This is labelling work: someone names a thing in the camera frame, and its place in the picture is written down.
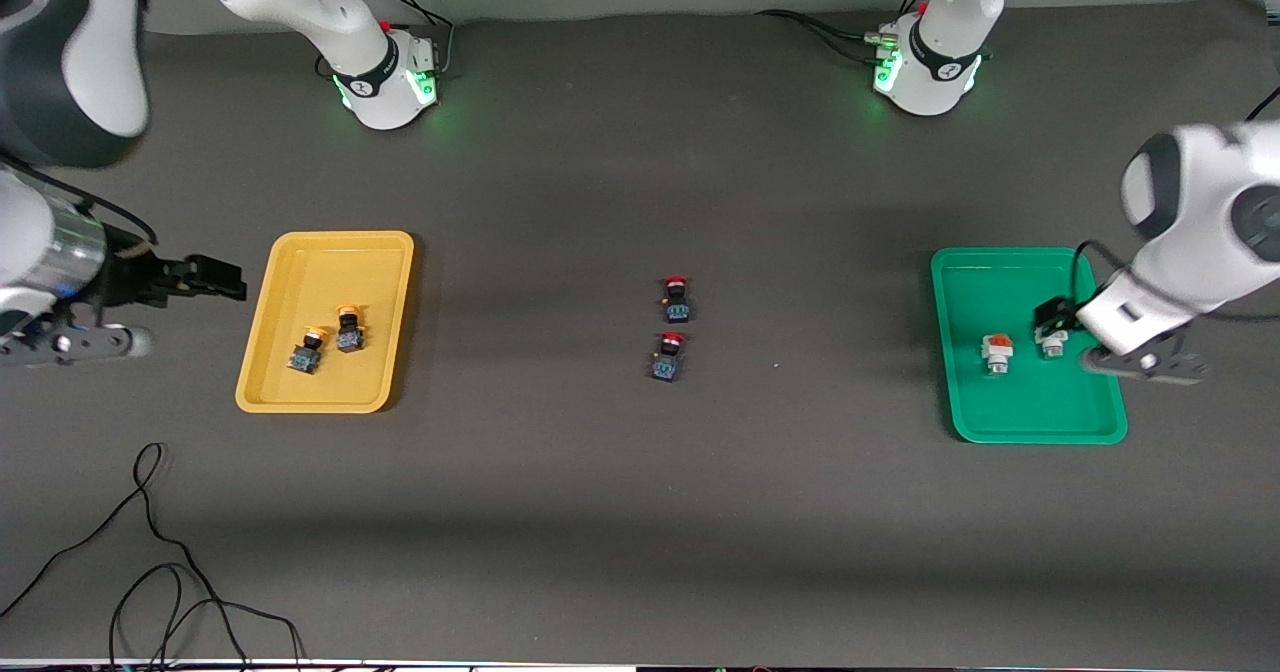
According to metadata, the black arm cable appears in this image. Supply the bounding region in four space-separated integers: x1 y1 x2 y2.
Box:
0 157 157 245
1070 87 1280 325

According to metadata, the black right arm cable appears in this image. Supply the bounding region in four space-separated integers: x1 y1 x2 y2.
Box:
0 157 157 245

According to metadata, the black left base cable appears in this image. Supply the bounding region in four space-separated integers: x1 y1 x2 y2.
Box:
755 9 896 65

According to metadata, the dark grey table mat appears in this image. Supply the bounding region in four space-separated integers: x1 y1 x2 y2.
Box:
0 0 1280 665

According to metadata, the yellow plastic tray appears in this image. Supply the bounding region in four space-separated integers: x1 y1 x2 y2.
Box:
235 231 416 415

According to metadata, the green plastic tray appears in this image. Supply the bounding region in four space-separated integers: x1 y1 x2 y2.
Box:
930 246 1129 445

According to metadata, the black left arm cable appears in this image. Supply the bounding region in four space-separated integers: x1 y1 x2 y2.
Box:
1070 87 1280 325

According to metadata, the black right base cable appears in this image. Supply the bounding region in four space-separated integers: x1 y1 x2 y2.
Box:
375 0 456 78

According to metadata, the thin black loose cable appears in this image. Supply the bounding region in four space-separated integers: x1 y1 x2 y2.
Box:
0 442 306 672

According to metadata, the black base cable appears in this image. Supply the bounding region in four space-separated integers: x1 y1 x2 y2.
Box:
755 9 896 65
375 0 456 78

